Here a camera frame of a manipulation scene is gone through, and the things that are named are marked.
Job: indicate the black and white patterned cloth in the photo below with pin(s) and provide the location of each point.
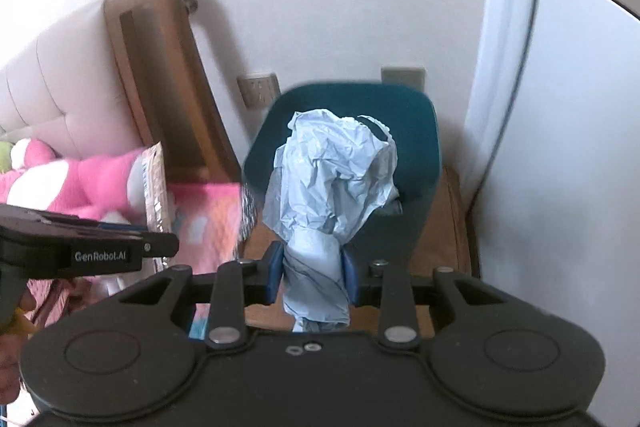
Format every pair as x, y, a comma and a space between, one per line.
248, 212

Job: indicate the beige wall socket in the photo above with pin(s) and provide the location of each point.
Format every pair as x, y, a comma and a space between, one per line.
258, 89

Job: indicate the silver foil snack packet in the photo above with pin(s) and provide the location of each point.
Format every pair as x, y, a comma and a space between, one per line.
156, 192

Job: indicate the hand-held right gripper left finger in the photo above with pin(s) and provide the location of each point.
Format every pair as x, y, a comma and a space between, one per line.
275, 272

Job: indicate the beige wall switch plate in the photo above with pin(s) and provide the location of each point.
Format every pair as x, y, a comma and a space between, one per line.
403, 78

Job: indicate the wooden nightstand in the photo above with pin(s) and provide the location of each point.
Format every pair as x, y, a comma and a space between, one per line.
440, 237

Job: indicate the teal plastic trash bin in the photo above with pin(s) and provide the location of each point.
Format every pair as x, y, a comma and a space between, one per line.
420, 187

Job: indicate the white door panel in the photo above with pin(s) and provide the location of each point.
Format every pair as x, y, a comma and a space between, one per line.
575, 132

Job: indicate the white door frame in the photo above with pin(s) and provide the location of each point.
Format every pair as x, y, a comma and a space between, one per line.
505, 32

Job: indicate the beige padded headboard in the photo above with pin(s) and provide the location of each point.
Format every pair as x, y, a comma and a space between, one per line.
55, 97

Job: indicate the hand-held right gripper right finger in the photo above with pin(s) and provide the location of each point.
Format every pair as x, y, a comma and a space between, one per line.
351, 278

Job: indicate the wooden headboard frame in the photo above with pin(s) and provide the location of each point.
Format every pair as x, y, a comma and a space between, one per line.
165, 82

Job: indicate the pink plush toy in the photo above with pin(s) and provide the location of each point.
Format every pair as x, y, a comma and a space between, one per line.
75, 182

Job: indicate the pink blanket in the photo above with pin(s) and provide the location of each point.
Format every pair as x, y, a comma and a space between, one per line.
210, 217

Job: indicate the green plush toy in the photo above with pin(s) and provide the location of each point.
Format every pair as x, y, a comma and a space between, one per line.
5, 157

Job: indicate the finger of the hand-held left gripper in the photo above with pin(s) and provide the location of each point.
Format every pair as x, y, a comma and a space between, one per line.
90, 226

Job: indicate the light blue plastic bag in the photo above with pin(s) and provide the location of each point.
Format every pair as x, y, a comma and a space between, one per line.
330, 187

